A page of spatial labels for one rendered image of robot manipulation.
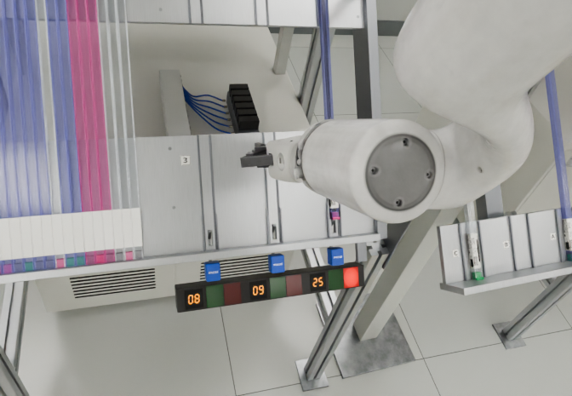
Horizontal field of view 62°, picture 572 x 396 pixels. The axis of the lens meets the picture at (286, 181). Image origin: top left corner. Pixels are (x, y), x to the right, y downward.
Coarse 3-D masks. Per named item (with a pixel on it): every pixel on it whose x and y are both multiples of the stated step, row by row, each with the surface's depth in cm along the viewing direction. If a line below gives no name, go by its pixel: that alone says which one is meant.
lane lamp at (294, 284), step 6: (288, 276) 84; (294, 276) 84; (300, 276) 85; (288, 282) 84; (294, 282) 84; (300, 282) 85; (288, 288) 84; (294, 288) 84; (300, 288) 85; (288, 294) 84; (294, 294) 84; (300, 294) 85
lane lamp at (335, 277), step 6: (330, 270) 86; (336, 270) 87; (342, 270) 87; (330, 276) 86; (336, 276) 87; (342, 276) 87; (330, 282) 86; (336, 282) 87; (342, 282) 87; (330, 288) 86; (336, 288) 87; (342, 288) 87
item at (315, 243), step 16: (304, 240) 83; (320, 240) 82; (336, 240) 83; (352, 240) 84; (368, 240) 85; (160, 256) 76; (176, 256) 75; (192, 256) 76; (208, 256) 77; (224, 256) 77; (32, 272) 69; (48, 272) 70; (64, 272) 71; (80, 272) 71; (96, 272) 72
